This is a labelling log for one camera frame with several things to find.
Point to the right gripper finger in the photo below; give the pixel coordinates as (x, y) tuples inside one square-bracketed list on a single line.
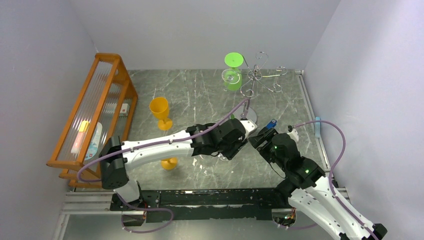
[(257, 141), (268, 133)]

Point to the near orange plastic goblet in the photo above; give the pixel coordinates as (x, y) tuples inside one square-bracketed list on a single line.
[(169, 163)]

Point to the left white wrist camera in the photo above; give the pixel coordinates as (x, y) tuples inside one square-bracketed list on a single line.
[(249, 126)]

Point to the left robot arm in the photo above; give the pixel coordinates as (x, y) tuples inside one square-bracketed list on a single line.
[(118, 157)]

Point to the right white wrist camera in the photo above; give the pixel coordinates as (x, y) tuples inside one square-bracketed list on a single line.
[(293, 133)]

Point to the light blue pen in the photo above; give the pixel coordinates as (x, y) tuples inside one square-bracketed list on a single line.
[(317, 127)]

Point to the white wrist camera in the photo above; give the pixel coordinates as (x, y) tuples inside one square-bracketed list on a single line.
[(249, 126), (293, 133)]

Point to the chrome wine glass rack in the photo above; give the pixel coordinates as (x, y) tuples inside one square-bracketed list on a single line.
[(251, 77)]

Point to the orange plastic goblet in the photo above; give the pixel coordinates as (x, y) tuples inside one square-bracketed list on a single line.
[(169, 163), (159, 107)]

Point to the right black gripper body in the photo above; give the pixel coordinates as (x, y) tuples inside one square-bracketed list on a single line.
[(260, 141)]

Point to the green plastic wine glass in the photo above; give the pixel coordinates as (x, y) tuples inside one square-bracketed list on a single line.
[(234, 60)]

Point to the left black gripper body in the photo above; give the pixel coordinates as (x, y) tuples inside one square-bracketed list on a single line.
[(230, 152)]

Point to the orange wooden rack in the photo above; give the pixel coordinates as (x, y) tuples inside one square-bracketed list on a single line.
[(104, 107)]

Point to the black base frame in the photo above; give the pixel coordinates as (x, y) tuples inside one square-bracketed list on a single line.
[(250, 203)]

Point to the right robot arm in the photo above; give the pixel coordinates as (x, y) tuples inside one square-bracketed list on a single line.
[(309, 189)]

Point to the clear wine glass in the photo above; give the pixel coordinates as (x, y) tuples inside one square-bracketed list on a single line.
[(222, 158), (207, 164), (231, 76)]

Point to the far orange plastic goblet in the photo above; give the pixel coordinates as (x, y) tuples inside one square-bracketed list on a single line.
[(159, 107)]

